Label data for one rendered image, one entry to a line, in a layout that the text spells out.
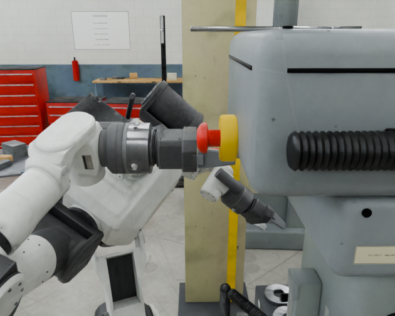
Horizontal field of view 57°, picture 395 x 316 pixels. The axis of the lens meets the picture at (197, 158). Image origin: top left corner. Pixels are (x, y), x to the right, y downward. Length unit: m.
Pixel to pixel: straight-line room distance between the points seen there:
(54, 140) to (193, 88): 1.66
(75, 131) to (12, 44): 9.87
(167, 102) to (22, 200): 0.49
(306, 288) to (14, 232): 0.40
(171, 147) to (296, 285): 0.28
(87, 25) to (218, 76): 7.78
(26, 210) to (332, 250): 0.39
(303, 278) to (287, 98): 0.32
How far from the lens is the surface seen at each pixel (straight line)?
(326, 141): 0.32
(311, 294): 0.58
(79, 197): 0.81
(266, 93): 0.33
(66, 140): 0.58
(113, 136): 0.60
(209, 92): 2.19
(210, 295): 2.82
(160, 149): 0.58
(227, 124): 0.44
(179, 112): 0.93
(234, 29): 0.55
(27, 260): 0.64
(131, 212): 0.80
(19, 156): 3.67
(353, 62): 0.34
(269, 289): 1.22
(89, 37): 9.78
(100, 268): 1.16
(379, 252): 0.44
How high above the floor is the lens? 1.88
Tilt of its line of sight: 19 degrees down
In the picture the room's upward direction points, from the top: straight up
